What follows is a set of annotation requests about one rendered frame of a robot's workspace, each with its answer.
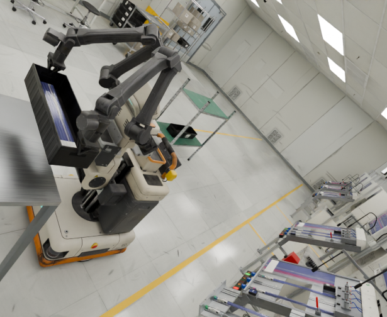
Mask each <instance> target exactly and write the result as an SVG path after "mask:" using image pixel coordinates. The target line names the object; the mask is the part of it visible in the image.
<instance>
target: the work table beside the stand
mask: <svg viewBox="0 0 387 317"><path fill-rule="evenodd" d="M61 202H62V201H61V198H60V194H59V191H58V188H57V185H56V181H55V178H54V175H53V172H52V168H51V165H49V164H48V160H47V156H46V153H45V150H44V147H43V143H42V139H41V136H40V132H39V130H38V126H37V123H36V119H35V115H34V113H33V109H32V106H31V102H29V101H25V100H22V99H18V98H15V97H11V96H6V95H4V94H0V206H42V208H41V209H40V210H39V212H38V213H37V214H36V216H35V217H34V219H33V220H32V221H31V223H30V224H29V225H28V227H27V228H26V230H25V231H24V232H23V234H22V235H21V236H20V238H19V239H18V241H17V242H16V243H15V244H14V246H13V247H12V249H11V250H10V251H9V253H8V254H7V256H6V257H5V258H4V260H3V261H2V262H1V264H0V281H1V280H2V279H3V277H4V276H5V275H6V274H7V272H8V271H9V270H10V268H11V267H12V266H13V264H14V263H15V262H16V261H17V259H18V258H19V257H20V255H21V254H22V253H23V252H24V250H25V249H26V247H27V246H28V245H29V244H30V242H31V241H32V239H34V237H35V236H36V234H37V233H38V232H39V231H40V229H41V228H42V227H43V225H44V224H45V223H46V222H47V220H48V219H49V217H51V215H52V214H53V212H54V211H55V210H56V209H57V207H58V206H59V204H60V203H61Z"/></svg>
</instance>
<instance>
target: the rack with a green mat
mask: <svg viewBox="0 0 387 317"><path fill-rule="evenodd" d="M189 81H190V78H188V79H187V80H186V81H185V82H184V84H183V85H182V86H181V87H180V88H179V90H178V91H177V92H176V93H175V95H173V97H172V98H171V99H170V100H169V102H168V103H167V104H166V105H165V106H164V108H163V109H162V110H161V111H160V116H161V115H162V113H163V112H164V111H165V110H166V109H167V108H168V106H169V105H170V104H171V102H173V100H174V99H175V98H176V97H177V95H178V94H179V93H180V92H181V91H182V92H183V94H184V95H185V96H186V97H187V98H188V99H189V100H190V102H191V103H192V104H193V106H194V107H195V108H196V109H197V110H198V113H197V114H196V115H195V116H194V117H193V118H192V120H191V121H190V122H189V123H188V124H187V125H186V126H185V127H184V128H183V129H182V130H181V132H180V133H179V134H178V135H177V136H176V137H175V138H174V137H172V136H171V135H170V133H169V132H168V131H167V130H166V129H167V127H168V126H169V125H170V123H164V122H159V121H157V120H158V119H159V117H160V116H159V117H158V118H155V121H156V123H157V124H158V126H159V128H160V130H159V133H162V134H164V136H165V137H166V138H167V140H168V142H169V143H170V145H171V146H172V147H199V148H198V149H197V150H196V151H195V152H194V153H193V154H192V155H191V156H190V157H189V158H188V161H190V159H191V158H192V157H193V156H194V155H195V154H196V153H197V152H198V151H199V150H200V149H201V148H202V147H203V146H204V145H205V144H206V143H207V142H208V141H209V140H210V139H211V137H212V136H213V135H214V134H215V133H216V132H217V131H218V130H219V129H220V128H221V127H222V126H223V125H224V124H225V123H226V122H227V121H228V120H229V119H230V118H231V117H232V116H233V115H234V114H235V113H236V111H234V112H233V113H232V114H231V115H230V116H229V117H227V116H226V114H225V113H224V112H223V111H222V110H221V109H220V108H219V107H218V106H217V105H216V103H215V102H214V101H213V99H214V98H215V97H216V96H217V95H218V94H219V92H218V91H217V92H216V93H215V95H214V96H213V97H212V98H211V99H210V98H208V97H205V96H202V95H200V94H198V93H195V92H193V91H190V90H187V89H185V88H184V87H185V86H186V85H187V83H188V82H189ZM201 113H202V114H206V115H209V116H214V117H216V118H221V119H224V120H225V121H224V122H223V123H222V124H221V125H220V126H219V127H218V128H217V129H216V130H215V131H214V132H213V133H212V134H211V135H210V136H209V137H208V138H207V139H206V140H205V142H204V143H203V144H201V143H200V142H199V140H198V139H197V138H196V137H194V138H193V139H188V138H180V136H181V135H182V134H183V133H184V132H185V131H186V130H187V128H188V127H189V126H190V125H191V124H192V123H193V121H194V120H195V119H196V118H197V117H198V116H199V115H200V114H201Z"/></svg>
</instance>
